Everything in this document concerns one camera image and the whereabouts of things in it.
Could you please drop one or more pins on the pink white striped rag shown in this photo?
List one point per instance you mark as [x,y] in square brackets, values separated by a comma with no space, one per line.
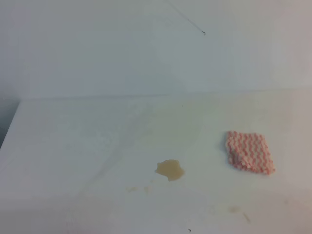
[249,152]

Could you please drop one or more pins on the brown coffee stain puddle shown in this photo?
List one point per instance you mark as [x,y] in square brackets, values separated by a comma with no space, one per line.
[171,169]

